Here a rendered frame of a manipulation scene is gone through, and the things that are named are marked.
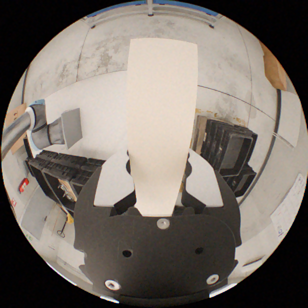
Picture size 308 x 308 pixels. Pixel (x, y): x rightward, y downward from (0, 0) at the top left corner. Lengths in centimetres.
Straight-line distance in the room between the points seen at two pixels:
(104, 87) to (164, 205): 52
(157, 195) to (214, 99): 131
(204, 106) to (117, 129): 102
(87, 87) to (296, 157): 289
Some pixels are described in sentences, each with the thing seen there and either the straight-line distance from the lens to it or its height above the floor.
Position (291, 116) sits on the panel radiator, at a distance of 257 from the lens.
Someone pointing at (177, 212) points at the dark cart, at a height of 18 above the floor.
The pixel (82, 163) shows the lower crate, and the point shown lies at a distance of 69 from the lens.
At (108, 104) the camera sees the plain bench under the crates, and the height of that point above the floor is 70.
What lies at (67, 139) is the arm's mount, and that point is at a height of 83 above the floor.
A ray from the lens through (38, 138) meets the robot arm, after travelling 61.
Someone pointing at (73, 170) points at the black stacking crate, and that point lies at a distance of 65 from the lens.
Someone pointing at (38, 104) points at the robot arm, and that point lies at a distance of 58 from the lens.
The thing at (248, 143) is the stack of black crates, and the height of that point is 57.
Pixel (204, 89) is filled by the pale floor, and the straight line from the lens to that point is 133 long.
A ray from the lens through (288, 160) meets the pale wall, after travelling 261.
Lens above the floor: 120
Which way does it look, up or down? 60 degrees down
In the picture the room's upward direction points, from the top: 180 degrees clockwise
